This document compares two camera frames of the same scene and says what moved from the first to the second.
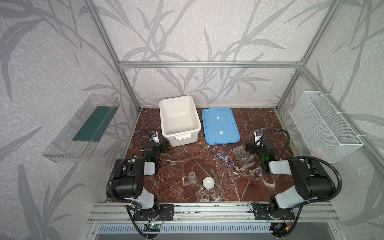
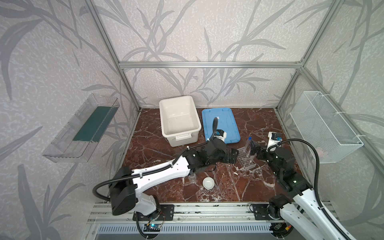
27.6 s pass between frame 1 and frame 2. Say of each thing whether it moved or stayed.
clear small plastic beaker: stayed
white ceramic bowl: stayed
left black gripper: moved
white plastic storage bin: stayed
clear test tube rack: stayed
